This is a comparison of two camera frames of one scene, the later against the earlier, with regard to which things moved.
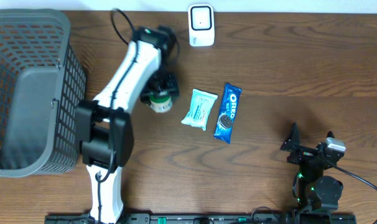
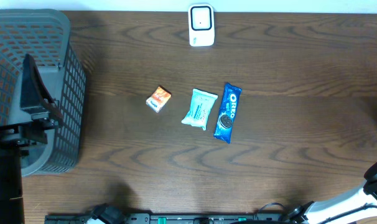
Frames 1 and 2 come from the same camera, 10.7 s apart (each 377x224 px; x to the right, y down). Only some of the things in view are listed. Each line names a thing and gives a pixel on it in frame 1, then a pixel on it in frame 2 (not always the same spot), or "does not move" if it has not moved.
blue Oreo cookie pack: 228,112 does not move
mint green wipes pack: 201,107 does not move
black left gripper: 171,83 -> 17,136
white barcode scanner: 201,25 does not move
